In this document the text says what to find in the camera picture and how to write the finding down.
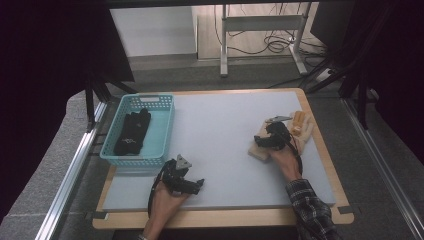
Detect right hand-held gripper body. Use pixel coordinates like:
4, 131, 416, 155
259, 115, 295, 152

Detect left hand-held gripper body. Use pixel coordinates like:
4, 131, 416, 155
162, 154, 202, 196

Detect turquoise plastic basket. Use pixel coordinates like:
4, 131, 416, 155
99, 93, 176, 168

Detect black glove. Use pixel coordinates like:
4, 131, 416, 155
113, 107, 152, 156

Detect person's left hand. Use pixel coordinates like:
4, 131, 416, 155
149, 184, 192, 224

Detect person's right hand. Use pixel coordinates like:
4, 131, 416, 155
269, 146, 303, 183

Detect grey foam mat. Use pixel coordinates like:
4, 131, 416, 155
102, 91, 337, 212

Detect wooden table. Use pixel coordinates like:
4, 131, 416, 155
92, 87, 355, 231

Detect white power strip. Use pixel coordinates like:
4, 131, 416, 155
314, 67, 333, 83

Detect black stand legs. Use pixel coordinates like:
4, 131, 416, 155
305, 3, 381, 132
83, 73, 138, 133

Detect black curtain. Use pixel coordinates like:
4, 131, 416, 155
0, 0, 136, 223
311, 0, 424, 164

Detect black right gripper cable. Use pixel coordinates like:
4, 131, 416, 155
288, 138, 304, 177

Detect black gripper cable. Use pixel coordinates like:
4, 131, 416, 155
288, 138, 304, 177
147, 165, 169, 218

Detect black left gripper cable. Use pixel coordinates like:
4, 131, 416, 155
147, 165, 169, 218

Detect black floor cables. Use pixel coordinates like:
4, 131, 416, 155
213, 3, 329, 69

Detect aluminium rail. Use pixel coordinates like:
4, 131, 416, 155
342, 98, 424, 240
34, 101, 108, 240

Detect white metal desk frame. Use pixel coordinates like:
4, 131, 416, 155
219, 3, 310, 78

